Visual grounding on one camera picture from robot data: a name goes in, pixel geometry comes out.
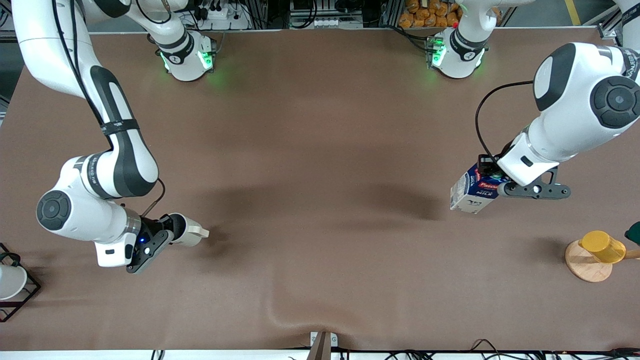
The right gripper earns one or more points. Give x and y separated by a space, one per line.
152 224

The brown wooden post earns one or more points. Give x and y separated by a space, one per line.
320 350

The round wooden board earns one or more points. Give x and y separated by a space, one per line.
587 270

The blue white milk carton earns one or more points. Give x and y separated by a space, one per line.
470 195

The wooden stick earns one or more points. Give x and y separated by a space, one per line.
632 254

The white power strip with plugs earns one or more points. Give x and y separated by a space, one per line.
230 22

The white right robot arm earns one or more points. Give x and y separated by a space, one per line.
75 215

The dark green object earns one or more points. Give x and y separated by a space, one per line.
634 234

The white empty power strip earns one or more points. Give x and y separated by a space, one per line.
330 23

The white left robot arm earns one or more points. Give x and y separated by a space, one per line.
575 125

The bag of orange buns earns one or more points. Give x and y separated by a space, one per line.
425 17

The white bowl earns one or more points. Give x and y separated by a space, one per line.
10 282

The brown table cover cloth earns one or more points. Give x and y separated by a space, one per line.
320 150

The yellow plastic cup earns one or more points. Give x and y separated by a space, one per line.
602 246

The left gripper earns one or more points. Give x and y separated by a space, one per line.
486 163

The metal table bracket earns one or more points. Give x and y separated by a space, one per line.
334 340

